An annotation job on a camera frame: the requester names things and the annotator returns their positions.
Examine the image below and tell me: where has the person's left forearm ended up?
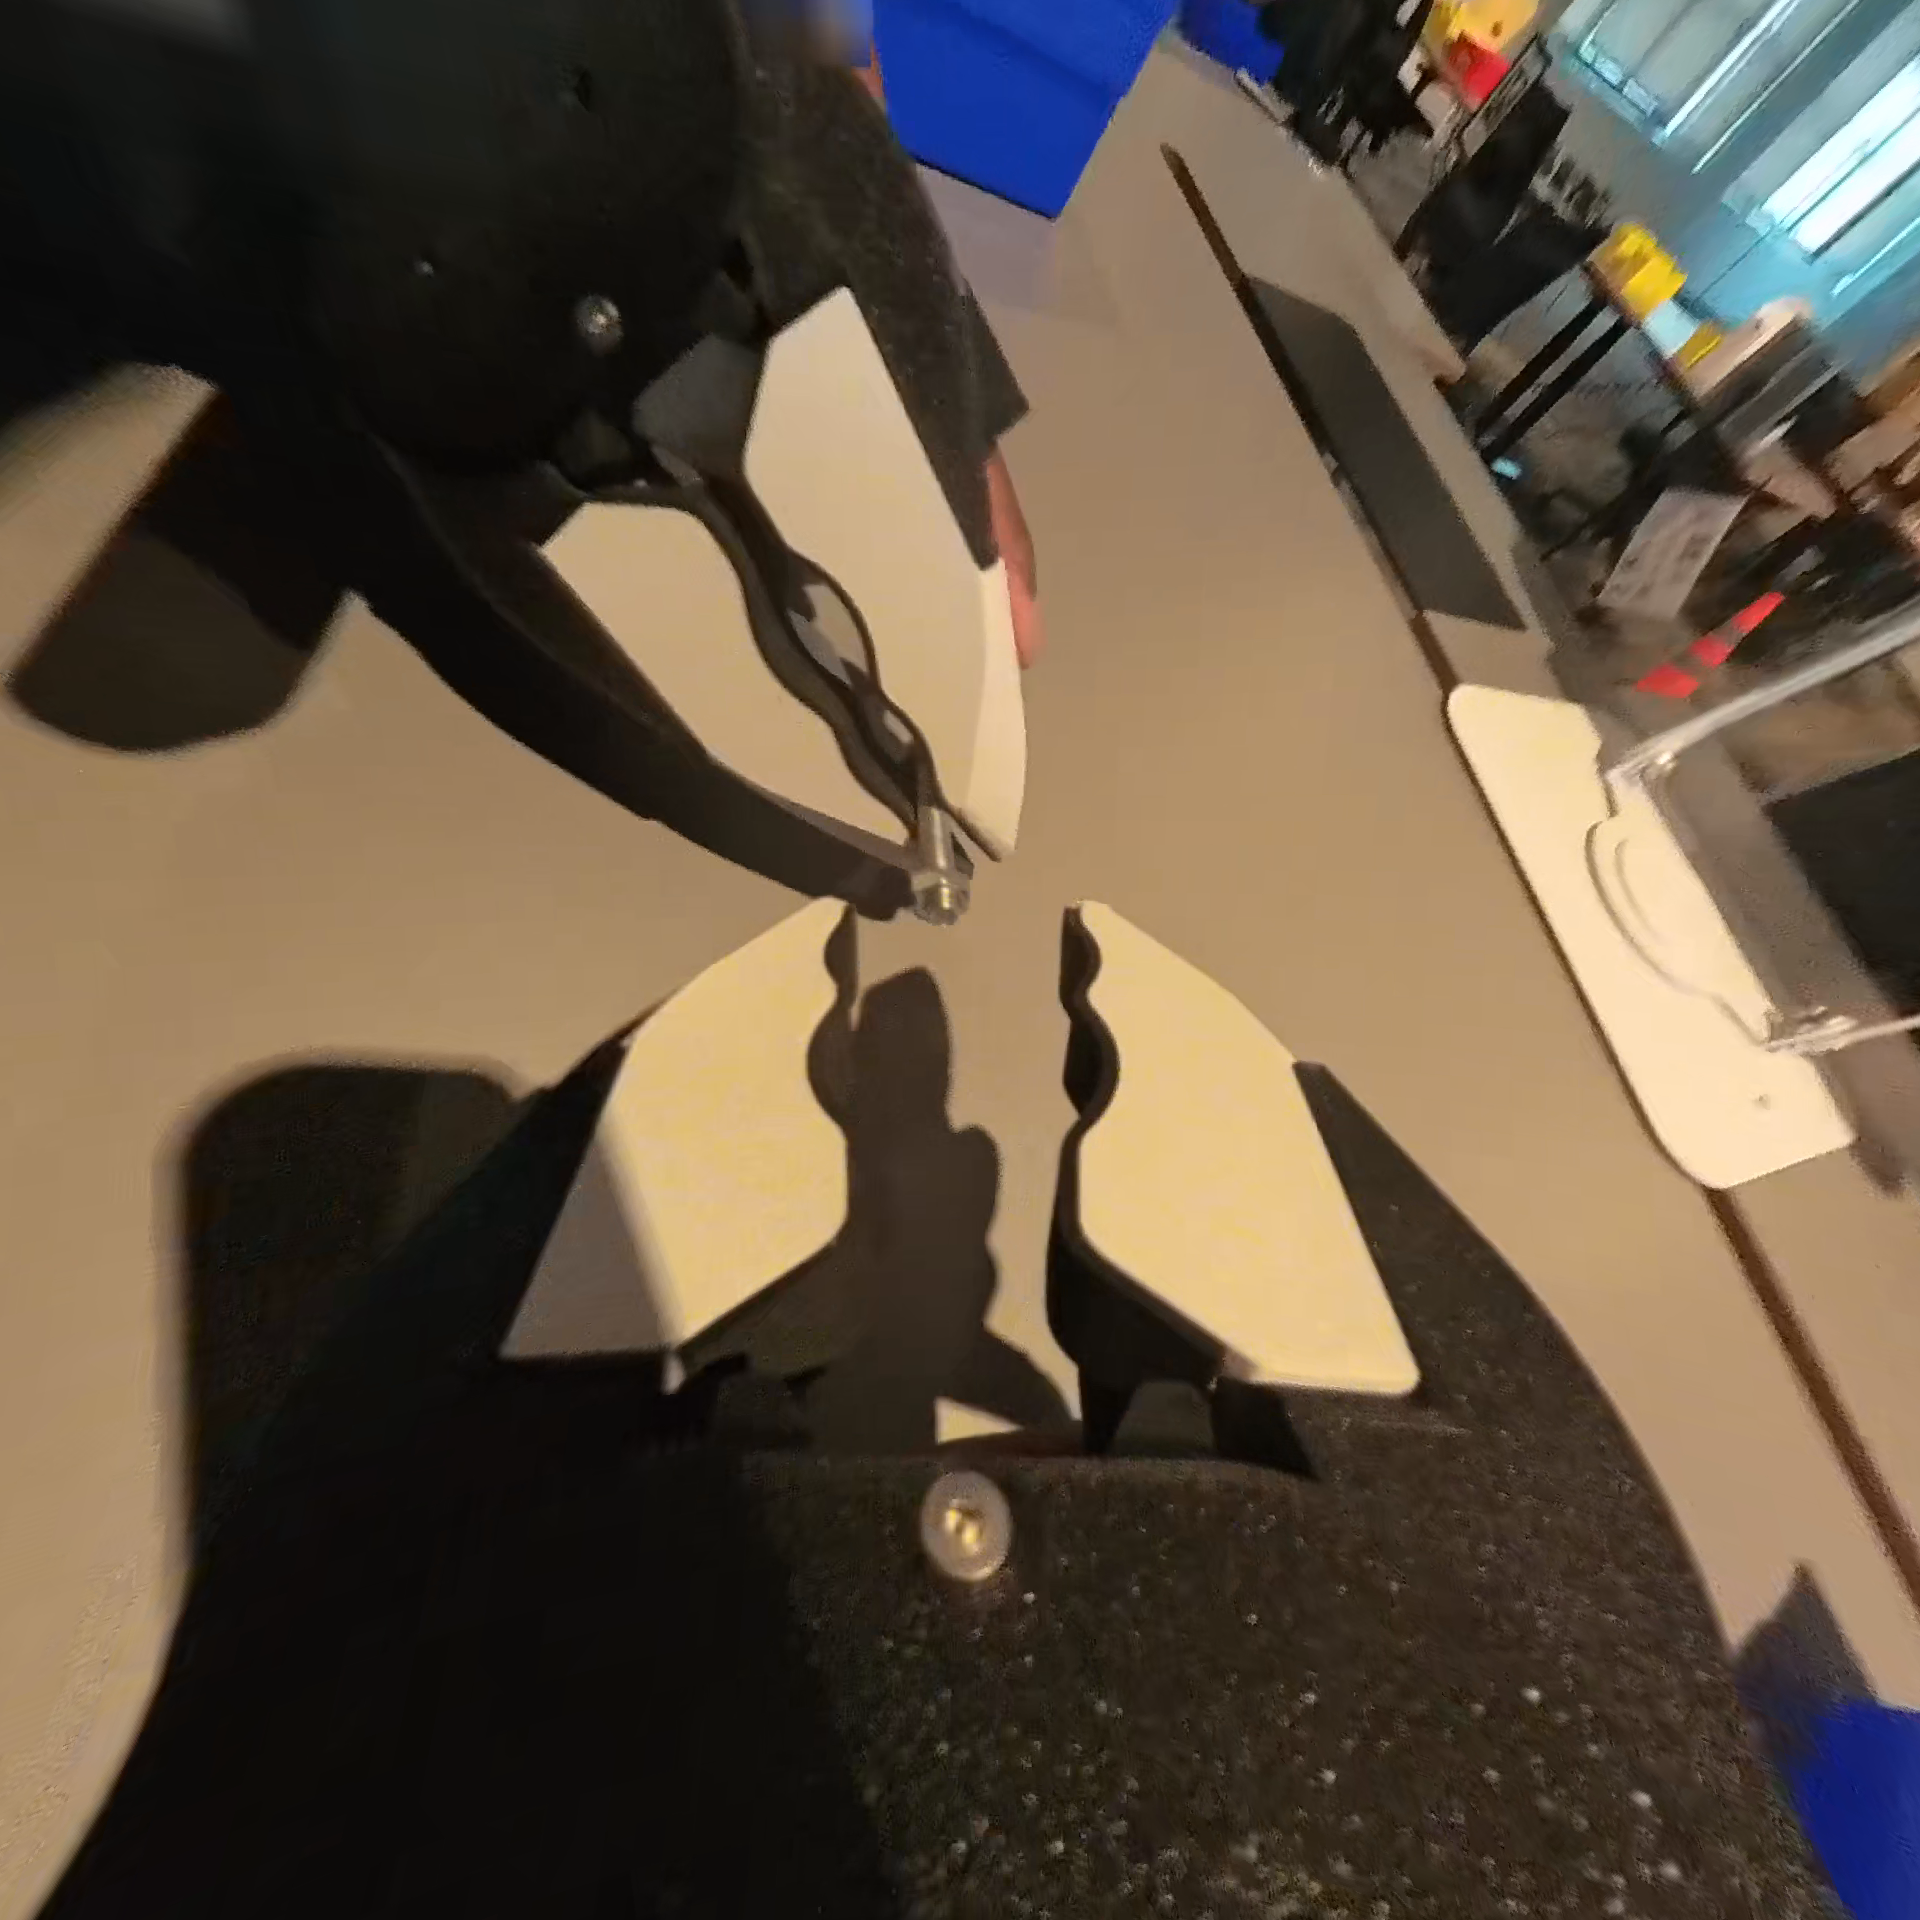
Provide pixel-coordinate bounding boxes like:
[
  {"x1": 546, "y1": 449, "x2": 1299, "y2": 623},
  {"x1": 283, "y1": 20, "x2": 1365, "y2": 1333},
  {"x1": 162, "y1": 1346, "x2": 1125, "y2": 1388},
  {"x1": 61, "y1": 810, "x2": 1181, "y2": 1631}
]
[{"x1": 0, "y1": 0, "x2": 273, "y2": 424}]

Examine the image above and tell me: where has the black desk mat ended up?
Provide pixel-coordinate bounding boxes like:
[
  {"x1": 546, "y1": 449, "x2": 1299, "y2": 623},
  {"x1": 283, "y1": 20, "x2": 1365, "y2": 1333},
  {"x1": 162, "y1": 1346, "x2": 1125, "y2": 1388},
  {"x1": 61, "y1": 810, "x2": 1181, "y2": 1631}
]
[{"x1": 1249, "y1": 276, "x2": 1530, "y2": 636}]

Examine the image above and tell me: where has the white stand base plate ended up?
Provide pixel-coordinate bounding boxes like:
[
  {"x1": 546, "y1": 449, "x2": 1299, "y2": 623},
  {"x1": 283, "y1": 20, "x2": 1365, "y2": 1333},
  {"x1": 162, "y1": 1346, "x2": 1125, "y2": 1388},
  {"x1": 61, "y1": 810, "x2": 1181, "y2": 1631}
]
[{"x1": 1445, "y1": 681, "x2": 1858, "y2": 1192}]

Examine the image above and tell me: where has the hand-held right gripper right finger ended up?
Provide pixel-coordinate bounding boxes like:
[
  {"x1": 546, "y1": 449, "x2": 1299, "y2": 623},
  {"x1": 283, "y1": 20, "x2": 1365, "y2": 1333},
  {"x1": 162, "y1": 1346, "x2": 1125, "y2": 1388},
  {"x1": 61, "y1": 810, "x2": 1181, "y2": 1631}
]
[{"x1": 1042, "y1": 901, "x2": 1422, "y2": 1402}]

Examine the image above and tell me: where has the silver metal bolt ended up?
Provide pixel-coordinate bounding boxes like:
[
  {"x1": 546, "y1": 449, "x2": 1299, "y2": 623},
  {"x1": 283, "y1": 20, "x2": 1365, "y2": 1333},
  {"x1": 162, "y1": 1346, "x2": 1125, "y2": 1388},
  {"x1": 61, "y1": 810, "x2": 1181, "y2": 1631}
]
[{"x1": 909, "y1": 803, "x2": 981, "y2": 927}]

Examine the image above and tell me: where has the clear acrylic stand bracket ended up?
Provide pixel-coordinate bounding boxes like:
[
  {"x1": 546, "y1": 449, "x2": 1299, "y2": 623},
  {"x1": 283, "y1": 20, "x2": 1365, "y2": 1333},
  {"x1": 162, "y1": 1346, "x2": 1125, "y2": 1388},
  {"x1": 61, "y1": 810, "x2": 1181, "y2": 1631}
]
[{"x1": 1599, "y1": 608, "x2": 1920, "y2": 1057}]

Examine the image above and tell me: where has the small blue bin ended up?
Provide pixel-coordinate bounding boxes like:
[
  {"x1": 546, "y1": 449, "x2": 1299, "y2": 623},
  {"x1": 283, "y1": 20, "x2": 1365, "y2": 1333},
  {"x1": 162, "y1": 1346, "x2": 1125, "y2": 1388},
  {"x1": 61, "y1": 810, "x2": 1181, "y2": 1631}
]
[{"x1": 1182, "y1": 0, "x2": 1286, "y2": 73}]

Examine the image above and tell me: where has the person's left hand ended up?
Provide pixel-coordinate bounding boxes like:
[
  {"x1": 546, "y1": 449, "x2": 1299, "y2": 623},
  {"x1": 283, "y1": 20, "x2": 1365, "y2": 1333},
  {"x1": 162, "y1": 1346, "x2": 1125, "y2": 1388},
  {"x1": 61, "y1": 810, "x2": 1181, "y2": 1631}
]
[{"x1": 983, "y1": 450, "x2": 1048, "y2": 665}]

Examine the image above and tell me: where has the blue plastic bin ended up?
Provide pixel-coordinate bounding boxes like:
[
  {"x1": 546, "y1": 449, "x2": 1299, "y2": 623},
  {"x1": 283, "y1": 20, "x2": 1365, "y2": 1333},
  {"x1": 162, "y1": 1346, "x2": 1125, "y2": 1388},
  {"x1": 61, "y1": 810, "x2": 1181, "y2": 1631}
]
[
  {"x1": 1733, "y1": 1569, "x2": 1920, "y2": 1920},
  {"x1": 871, "y1": 0, "x2": 1181, "y2": 216}
]

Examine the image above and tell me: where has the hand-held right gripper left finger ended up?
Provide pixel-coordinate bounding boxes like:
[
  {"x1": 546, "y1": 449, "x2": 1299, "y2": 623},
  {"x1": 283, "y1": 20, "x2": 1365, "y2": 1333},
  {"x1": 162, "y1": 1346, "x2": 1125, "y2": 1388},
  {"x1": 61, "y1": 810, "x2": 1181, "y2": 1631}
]
[{"x1": 499, "y1": 897, "x2": 880, "y2": 1396}]

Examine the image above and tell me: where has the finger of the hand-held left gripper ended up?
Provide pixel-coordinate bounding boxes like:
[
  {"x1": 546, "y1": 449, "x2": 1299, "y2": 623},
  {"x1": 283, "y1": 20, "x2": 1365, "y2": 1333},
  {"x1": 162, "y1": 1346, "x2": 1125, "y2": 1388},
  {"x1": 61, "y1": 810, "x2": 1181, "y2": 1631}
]
[
  {"x1": 743, "y1": 287, "x2": 1034, "y2": 860},
  {"x1": 541, "y1": 498, "x2": 918, "y2": 873}
]

